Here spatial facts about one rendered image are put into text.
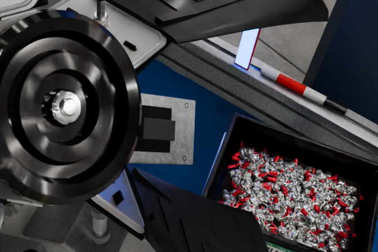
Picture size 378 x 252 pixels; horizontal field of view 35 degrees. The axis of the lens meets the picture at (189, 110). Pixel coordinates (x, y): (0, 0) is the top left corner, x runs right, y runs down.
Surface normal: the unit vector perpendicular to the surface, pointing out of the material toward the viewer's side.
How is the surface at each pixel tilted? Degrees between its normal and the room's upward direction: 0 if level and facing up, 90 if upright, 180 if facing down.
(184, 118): 50
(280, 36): 0
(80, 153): 45
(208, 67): 90
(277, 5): 24
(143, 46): 7
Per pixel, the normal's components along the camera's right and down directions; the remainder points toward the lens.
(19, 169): 0.81, -0.21
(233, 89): -0.55, 0.60
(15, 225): 0.72, -0.03
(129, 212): 0.75, -0.65
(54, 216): -0.58, -0.59
